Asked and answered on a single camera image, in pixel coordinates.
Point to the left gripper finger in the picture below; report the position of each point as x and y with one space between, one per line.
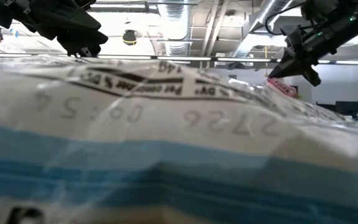
70 18
85 42

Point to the red ramen packet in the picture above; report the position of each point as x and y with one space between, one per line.
283 87

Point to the long ceiling light strip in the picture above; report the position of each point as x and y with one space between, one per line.
182 58

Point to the blue ramen packet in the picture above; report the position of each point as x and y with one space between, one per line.
179 140

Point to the ribbed silver ceiling duct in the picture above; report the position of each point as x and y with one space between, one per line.
176 25

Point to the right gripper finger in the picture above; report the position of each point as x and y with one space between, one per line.
313 77
291 65

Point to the black background monitor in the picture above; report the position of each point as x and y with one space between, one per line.
348 109

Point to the smooth silver ceiling duct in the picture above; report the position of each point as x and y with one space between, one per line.
253 21

